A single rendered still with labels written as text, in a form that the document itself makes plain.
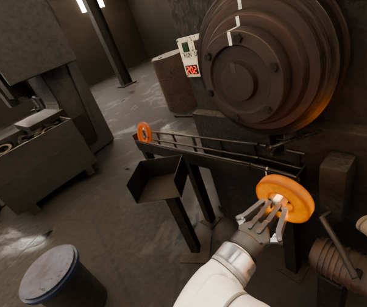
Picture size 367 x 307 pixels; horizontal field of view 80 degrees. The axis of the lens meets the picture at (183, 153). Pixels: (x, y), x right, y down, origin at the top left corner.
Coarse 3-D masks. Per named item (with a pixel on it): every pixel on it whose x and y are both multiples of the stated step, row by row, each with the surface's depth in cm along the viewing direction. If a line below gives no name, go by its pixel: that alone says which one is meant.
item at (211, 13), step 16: (224, 0) 63; (288, 0) 52; (304, 0) 50; (320, 0) 51; (208, 16) 69; (320, 16) 50; (336, 16) 53; (320, 32) 51; (336, 32) 50; (336, 48) 51; (336, 64) 53; (336, 80) 55; (320, 96) 59; (304, 112) 65; (320, 112) 62; (288, 128) 72
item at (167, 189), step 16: (144, 160) 125; (160, 160) 123; (176, 160) 121; (144, 176) 129; (160, 176) 130; (176, 176) 106; (144, 192) 122; (160, 192) 117; (176, 192) 111; (176, 208) 124; (192, 240) 140; (208, 240) 152; (192, 256) 146; (208, 256) 142
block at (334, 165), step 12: (336, 156) 72; (348, 156) 70; (324, 168) 70; (336, 168) 68; (348, 168) 67; (324, 180) 73; (336, 180) 70; (348, 180) 68; (324, 192) 75; (336, 192) 72; (348, 192) 73; (324, 204) 78; (336, 204) 75; (348, 204) 78; (336, 216) 78
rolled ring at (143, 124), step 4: (140, 124) 173; (144, 124) 168; (140, 128) 176; (144, 128) 169; (148, 128) 167; (140, 132) 179; (148, 132) 167; (140, 136) 179; (148, 136) 167; (140, 140) 178; (144, 140) 177; (148, 140) 169
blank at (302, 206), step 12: (264, 180) 61; (276, 180) 58; (288, 180) 57; (264, 192) 63; (276, 192) 59; (288, 192) 56; (300, 192) 55; (288, 204) 63; (300, 204) 55; (312, 204) 55; (288, 216) 62; (300, 216) 58
